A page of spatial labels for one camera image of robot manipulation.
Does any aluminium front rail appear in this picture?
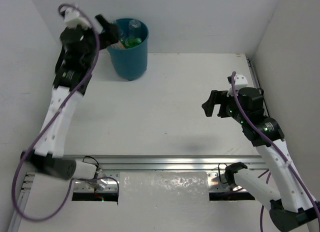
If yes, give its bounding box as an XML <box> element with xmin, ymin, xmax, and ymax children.
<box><xmin>62</xmin><ymin>154</ymin><xmax>267</xmax><ymax>172</ymax></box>

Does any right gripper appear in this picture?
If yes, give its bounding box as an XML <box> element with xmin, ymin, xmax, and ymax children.
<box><xmin>202</xmin><ymin>89</ymin><xmax>247</xmax><ymax>124</ymax></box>

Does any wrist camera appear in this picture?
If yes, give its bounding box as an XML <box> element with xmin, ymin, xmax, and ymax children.
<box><xmin>60</xmin><ymin>7</ymin><xmax>91</xmax><ymax>29</ymax></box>
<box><xmin>227</xmin><ymin>71</ymin><xmax>248</xmax><ymax>91</ymax></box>

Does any green plastic bottle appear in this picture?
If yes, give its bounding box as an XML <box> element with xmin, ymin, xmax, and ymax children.
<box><xmin>124</xmin><ymin>36</ymin><xmax>142</xmax><ymax>48</ymax></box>

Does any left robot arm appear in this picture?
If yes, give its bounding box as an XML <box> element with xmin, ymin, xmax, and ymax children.
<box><xmin>20</xmin><ymin>14</ymin><xmax>118</xmax><ymax>180</ymax></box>

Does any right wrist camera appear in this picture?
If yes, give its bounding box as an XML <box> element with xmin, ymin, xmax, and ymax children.
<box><xmin>227</xmin><ymin>71</ymin><xmax>248</xmax><ymax>91</ymax></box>

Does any teal plastic bin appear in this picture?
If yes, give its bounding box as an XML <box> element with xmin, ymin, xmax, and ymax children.
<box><xmin>107</xmin><ymin>18</ymin><xmax>149</xmax><ymax>81</ymax></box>

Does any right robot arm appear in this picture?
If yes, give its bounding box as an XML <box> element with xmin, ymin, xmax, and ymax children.
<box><xmin>202</xmin><ymin>87</ymin><xmax>320</xmax><ymax>232</ymax></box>

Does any clear bottle blue cap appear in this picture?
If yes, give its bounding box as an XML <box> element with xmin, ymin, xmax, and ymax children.
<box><xmin>128</xmin><ymin>19</ymin><xmax>142</xmax><ymax>37</ymax></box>

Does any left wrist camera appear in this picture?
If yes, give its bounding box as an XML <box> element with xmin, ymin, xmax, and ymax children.
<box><xmin>60</xmin><ymin>7</ymin><xmax>91</xmax><ymax>29</ymax></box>

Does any orange bottle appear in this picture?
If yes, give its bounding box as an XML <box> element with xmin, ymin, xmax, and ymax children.
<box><xmin>111</xmin><ymin>41</ymin><xmax>125</xmax><ymax>49</ymax></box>

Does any clear bottle blue label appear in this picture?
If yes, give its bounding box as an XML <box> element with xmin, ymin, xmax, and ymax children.
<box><xmin>111</xmin><ymin>20</ymin><xmax>126</xmax><ymax>43</ymax></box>

